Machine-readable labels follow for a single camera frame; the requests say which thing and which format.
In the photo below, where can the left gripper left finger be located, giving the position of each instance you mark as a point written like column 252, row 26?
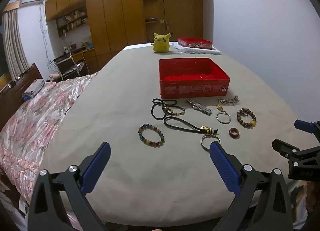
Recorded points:
column 47, row 212

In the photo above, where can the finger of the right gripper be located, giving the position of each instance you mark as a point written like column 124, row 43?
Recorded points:
column 283, row 148
column 310, row 127

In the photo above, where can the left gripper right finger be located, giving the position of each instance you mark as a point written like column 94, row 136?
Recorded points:
column 261, row 200

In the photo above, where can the silver bangle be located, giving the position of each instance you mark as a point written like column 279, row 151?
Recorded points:
column 223, row 117

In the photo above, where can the gold pendant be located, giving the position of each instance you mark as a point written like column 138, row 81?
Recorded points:
column 219, row 107

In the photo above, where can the silver metal wristwatch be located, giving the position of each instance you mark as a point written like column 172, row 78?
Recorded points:
column 199, row 107

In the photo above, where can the pink floral quilt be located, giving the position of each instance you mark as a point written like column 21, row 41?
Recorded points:
column 28, row 133

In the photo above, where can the dark wooden headboard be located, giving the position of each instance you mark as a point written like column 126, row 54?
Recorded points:
column 11, row 95

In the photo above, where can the red open tin box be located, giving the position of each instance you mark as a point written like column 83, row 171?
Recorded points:
column 191, row 77

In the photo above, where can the folded grey clothes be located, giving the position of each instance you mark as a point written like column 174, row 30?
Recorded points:
column 33, row 89

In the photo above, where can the red tin box lid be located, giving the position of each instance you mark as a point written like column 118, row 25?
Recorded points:
column 198, row 43

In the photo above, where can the black metal chair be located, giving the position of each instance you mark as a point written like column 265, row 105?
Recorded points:
column 70, row 68

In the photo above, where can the beige striped curtain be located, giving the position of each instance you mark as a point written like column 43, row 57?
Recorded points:
column 14, row 53

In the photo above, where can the wooden desk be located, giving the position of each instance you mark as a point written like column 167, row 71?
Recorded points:
column 90, row 59

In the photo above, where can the yellow Pikachu plush toy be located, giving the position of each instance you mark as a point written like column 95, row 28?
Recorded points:
column 161, row 43

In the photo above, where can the wooden door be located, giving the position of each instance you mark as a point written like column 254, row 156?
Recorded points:
column 183, row 18

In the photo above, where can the wooden wardrobe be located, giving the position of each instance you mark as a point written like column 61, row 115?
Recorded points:
column 114, row 24

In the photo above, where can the wall bookshelf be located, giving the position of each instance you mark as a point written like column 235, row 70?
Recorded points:
column 72, row 20

